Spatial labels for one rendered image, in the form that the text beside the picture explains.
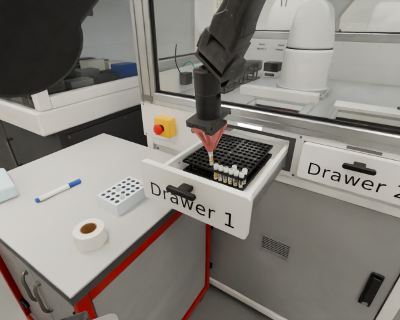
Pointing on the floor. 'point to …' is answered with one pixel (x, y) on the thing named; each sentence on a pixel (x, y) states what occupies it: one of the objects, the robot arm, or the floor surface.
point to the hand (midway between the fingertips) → (211, 147)
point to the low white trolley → (14, 280)
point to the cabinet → (315, 253)
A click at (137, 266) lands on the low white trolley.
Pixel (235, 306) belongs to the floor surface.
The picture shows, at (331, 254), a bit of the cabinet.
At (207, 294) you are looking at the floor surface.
